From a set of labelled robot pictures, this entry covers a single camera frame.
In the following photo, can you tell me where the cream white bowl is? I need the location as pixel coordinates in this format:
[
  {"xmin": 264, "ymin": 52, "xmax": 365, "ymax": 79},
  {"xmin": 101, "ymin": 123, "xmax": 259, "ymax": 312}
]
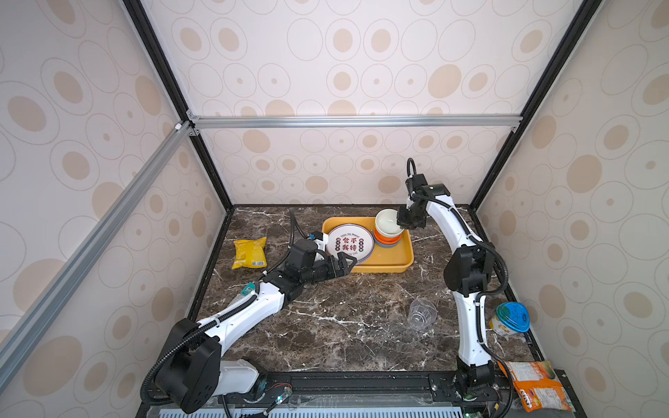
[{"xmin": 375, "ymin": 209, "xmax": 403, "ymax": 238}]

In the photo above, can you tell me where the orange white bowl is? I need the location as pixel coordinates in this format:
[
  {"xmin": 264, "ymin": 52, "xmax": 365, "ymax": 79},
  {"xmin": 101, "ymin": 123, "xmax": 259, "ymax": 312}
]
[{"xmin": 374, "ymin": 230, "xmax": 402, "ymax": 243}]

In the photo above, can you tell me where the blue bowl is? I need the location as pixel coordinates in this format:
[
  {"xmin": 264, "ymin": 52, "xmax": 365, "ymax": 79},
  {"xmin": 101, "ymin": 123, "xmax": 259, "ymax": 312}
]
[{"xmin": 375, "ymin": 239, "xmax": 401, "ymax": 248}]

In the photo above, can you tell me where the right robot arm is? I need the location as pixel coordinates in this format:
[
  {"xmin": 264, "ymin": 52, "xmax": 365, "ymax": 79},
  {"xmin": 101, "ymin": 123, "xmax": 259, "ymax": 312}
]
[{"xmin": 397, "ymin": 173, "xmax": 508, "ymax": 394}]

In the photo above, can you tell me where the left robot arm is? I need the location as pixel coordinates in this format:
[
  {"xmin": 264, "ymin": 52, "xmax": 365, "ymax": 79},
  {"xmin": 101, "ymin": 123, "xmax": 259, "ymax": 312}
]
[{"xmin": 139, "ymin": 237, "xmax": 357, "ymax": 414}]

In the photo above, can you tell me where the yellow plastic bin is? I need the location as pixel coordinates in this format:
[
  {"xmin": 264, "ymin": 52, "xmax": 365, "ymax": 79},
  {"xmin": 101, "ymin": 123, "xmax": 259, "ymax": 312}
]
[{"xmin": 322, "ymin": 217, "xmax": 414, "ymax": 273}]

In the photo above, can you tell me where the yellow snack bag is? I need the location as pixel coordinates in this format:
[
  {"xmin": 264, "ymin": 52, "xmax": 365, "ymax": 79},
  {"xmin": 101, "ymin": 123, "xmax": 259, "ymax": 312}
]
[{"xmin": 232, "ymin": 237, "xmax": 268, "ymax": 270}]

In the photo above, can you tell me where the teal packet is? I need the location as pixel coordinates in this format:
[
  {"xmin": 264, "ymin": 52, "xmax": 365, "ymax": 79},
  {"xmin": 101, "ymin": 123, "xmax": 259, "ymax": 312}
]
[{"xmin": 240, "ymin": 283, "xmax": 256, "ymax": 297}]

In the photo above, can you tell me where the clear cup right front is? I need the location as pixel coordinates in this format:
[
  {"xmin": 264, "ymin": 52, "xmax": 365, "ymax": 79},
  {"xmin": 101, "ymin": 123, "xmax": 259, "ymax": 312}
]
[{"xmin": 407, "ymin": 298, "xmax": 437, "ymax": 331}]

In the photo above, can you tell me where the orange snack packet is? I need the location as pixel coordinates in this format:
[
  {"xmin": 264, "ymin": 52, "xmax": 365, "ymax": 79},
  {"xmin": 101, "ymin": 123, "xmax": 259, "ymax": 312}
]
[{"xmin": 505, "ymin": 361, "xmax": 576, "ymax": 413}]

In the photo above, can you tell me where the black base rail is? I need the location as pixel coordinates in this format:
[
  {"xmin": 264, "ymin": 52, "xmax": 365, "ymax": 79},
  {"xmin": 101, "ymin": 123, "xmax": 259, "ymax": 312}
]
[{"xmin": 138, "ymin": 369, "xmax": 586, "ymax": 418}]

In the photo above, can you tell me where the horizontal aluminium rail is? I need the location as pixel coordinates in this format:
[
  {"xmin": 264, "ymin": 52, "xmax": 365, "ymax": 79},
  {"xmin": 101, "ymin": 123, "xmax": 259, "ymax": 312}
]
[{"xmin": 191, "ymin": 114, "xmax": 523, "ymax": 130}]

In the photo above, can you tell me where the diagonal aluminium rail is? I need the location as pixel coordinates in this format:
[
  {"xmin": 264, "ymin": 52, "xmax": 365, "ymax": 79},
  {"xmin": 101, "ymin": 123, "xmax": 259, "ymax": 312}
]
[{"xmin": 1, "ymin": 120, "xmax": 193, "ymax": 390}]

